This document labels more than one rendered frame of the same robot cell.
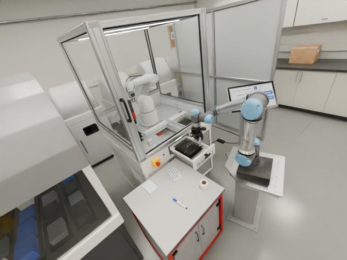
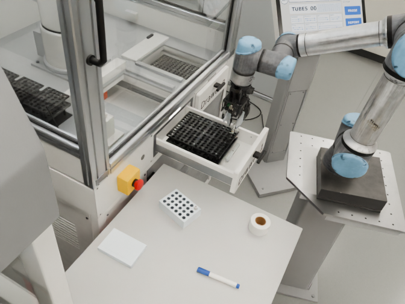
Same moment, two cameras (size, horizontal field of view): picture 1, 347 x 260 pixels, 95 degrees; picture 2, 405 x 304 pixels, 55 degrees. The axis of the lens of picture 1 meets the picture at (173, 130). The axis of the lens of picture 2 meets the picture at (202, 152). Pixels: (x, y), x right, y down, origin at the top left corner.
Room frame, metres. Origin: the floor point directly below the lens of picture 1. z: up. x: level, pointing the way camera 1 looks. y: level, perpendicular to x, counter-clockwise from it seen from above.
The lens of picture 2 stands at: (0.25, 0.47, 1.86)
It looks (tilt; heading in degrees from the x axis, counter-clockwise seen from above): 43 degrees down; 329
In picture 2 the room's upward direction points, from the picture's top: 8 degrees clockwise
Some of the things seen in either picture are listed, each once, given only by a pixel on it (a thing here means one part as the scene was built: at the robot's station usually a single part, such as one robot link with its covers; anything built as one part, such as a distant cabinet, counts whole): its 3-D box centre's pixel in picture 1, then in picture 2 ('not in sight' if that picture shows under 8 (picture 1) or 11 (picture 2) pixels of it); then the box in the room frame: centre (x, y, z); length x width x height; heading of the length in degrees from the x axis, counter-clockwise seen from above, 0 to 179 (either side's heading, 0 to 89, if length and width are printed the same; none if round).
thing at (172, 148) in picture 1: (187, 148); (200, 139); (1.24, -0.10, 0.86); 0.40 x 0.26 x 0.06; 37
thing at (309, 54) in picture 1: (304, 54); not in sight; (3.17, -2.83, 1.04); 0.41 x 0.32 x 0.28; 33
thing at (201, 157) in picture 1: (204, 156); (249, 158); (1.07, -0.23, 0.87); 0.29 x 0.02 x 0.11; 127
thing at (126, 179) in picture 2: (156, 162); (129, 180); (1.12, 0.22, 0.88); 0.07 x 0.05 x 0.07; 127
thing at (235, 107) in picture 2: (196, 131); (237, 96); (1.18, -0.20, 1.08); 0.09 x 0.08 x 0.12; 127
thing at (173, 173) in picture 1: (174, 174); (179, 208); (1.01, 0.07, 0.78); 0.12 x 0.08 x 0.04; 21
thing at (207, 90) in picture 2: (199, 129); (212, 89); (1.51, -0.29, 0.87); 0.29 x 0.02 x 0.11; 127
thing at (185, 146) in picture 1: (188, 148); (202, 139); (1.23, -0.11, 0.87); 0.22 x 0.18 x 0.06; 37
